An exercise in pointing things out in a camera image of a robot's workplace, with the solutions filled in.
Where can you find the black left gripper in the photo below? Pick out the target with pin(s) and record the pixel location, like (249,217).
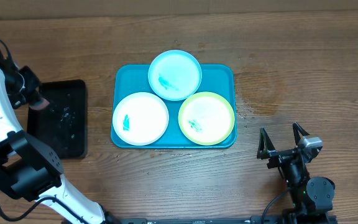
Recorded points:
(32,91)

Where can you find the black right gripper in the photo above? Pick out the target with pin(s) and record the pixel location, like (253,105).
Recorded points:
(265,150)

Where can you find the pink and black sponge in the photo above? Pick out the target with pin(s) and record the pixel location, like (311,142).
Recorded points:
(39,105)

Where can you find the yellow plate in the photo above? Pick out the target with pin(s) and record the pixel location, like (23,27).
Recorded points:
(206,118)

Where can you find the pink white plate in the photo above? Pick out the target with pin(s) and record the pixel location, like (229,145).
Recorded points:
(140,119)

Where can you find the light blue plate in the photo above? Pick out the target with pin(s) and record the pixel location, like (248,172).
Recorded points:
(175,75)

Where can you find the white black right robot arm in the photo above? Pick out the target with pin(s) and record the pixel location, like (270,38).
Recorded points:
(312,197)

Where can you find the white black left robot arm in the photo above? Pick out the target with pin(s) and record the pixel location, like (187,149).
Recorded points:
(31,173)

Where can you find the black plastic tray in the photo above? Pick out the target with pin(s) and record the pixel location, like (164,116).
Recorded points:
(62,125)

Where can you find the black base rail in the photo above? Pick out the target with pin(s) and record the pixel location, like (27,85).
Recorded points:
(197,221)

